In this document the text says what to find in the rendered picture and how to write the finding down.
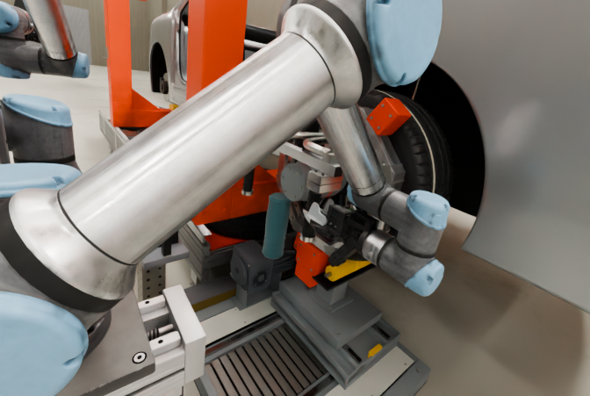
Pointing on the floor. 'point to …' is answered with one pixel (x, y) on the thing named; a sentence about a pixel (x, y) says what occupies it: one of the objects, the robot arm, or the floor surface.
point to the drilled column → (150, 282)
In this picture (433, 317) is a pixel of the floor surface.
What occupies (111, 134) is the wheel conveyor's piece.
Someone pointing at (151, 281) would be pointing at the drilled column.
